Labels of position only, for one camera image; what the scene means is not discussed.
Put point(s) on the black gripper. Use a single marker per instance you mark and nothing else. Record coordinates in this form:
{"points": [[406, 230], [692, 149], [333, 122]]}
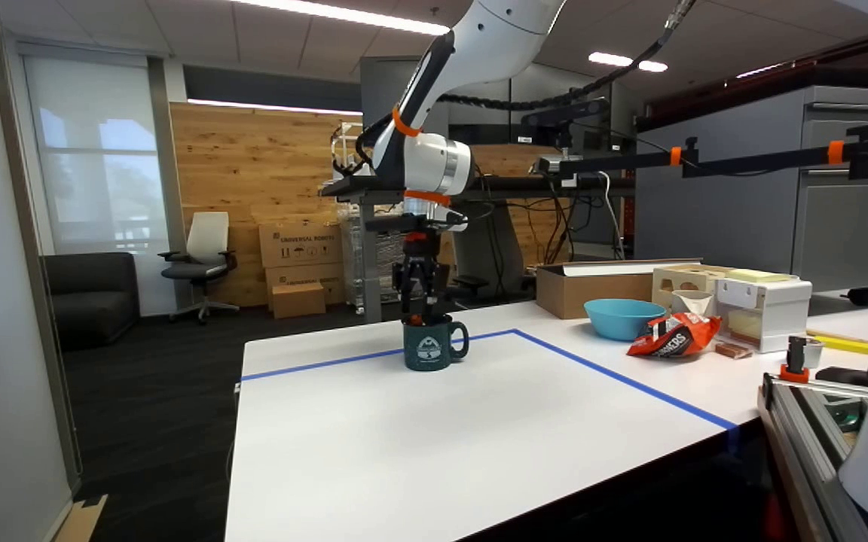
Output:
{"points": [[421, 254]]}

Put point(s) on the small black red clamp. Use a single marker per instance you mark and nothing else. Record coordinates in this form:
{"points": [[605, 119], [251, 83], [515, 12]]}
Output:
{"points": [[799, 360]]}

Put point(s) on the white window blind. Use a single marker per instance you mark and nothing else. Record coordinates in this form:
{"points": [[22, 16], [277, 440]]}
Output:
{"points": [[98, 152]]}

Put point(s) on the light blue bowl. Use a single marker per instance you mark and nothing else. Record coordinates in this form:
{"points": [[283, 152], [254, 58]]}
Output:
{"points": [[621, 319]]}

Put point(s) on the yellow flat item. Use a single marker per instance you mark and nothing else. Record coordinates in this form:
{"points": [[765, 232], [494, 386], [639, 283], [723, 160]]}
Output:
{"points": [[841, 340]]}

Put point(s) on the black sofa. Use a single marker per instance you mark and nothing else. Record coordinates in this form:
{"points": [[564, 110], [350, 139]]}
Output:
{"points": [[90, 295]]}

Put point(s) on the stacked brown cardboard boxes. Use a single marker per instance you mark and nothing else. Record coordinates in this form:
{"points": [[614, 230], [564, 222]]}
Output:
{"points": [[300, 261]]}

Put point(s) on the red chip bag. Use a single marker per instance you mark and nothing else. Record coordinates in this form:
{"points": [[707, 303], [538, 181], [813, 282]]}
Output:
{"points": [[675, 339]]}

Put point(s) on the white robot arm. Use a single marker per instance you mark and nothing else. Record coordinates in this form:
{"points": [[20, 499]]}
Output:
{"points": [[449, 110]]}

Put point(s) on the black standing desk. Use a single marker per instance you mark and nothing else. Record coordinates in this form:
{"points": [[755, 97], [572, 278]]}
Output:
{"points": [[514, 184]]}

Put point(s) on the dark green logo mug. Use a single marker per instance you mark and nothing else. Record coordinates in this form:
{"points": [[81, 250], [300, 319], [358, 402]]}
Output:
{"points": [[433, 345]]}

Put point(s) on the grey metal cabinet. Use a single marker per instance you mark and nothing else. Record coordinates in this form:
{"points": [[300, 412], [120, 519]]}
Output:
{"points": [[736, 200]]}

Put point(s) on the black boom with orange clamps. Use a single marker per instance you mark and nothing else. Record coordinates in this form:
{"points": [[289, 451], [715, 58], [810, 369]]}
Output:
{"points": [[755, 159]]}

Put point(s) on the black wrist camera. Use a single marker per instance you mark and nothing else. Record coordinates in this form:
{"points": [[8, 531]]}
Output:
{"points": [[391, 223]]}

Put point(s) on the open brown cardboard box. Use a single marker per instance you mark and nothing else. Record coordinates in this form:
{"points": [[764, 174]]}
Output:
{"points": [[578, 291]]}

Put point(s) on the beige cardboard box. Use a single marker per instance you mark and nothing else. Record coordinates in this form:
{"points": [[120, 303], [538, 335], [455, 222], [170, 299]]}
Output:
{"points": [[681, 288]]}

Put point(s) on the white office chair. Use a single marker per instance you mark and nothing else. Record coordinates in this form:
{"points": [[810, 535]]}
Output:
{"points": [[204, 250]]}

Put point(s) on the blue tape outline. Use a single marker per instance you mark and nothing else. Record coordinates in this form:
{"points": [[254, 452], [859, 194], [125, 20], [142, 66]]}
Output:
{"points": [[595, 365]]}

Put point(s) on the white lidded box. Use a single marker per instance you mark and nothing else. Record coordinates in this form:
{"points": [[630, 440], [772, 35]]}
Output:
{"points": [[764, 307]]}

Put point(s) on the aluminium frame rail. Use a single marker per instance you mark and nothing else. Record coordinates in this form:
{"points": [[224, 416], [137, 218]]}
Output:
{"points": [[806, 452]]}

